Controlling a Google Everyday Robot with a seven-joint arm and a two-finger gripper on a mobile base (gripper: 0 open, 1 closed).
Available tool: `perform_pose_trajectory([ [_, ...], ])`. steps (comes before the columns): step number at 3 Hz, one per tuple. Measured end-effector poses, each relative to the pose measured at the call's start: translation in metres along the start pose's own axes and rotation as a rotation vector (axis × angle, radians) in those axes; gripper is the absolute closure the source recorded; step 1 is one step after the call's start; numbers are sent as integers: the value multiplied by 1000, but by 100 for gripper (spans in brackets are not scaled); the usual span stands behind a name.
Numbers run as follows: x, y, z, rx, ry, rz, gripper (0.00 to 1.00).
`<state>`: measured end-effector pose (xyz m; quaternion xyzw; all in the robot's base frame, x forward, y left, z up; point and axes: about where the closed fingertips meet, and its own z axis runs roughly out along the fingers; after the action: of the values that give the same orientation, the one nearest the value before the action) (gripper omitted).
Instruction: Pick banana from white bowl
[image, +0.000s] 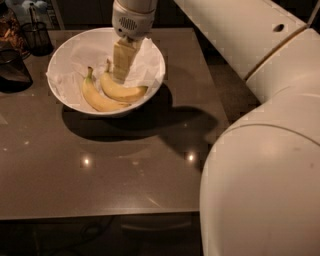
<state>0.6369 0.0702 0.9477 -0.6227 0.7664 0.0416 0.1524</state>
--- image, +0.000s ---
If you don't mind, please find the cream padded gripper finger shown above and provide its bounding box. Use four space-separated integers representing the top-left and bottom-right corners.
113 37 142 83

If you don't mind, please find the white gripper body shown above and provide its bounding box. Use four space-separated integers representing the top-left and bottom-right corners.
112 0 156 41

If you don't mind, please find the yellow banana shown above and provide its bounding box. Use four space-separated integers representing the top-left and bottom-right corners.
100 61 148 103
81 67 129 112

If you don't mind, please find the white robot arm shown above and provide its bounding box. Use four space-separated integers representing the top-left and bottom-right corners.
174 0 320 256

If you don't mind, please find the white round bowl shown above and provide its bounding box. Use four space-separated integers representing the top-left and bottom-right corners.
45 27 167 119

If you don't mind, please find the white paper liner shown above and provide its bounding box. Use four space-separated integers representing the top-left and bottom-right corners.
46 37 162 112

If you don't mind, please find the black mesh pen cup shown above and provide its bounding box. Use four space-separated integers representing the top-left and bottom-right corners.
21 2 54 56

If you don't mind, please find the jar with brown snacks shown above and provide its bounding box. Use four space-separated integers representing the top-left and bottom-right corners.
0 0 29 58

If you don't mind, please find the dark glass container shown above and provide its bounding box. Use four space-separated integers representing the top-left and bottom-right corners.
0 49 33 93

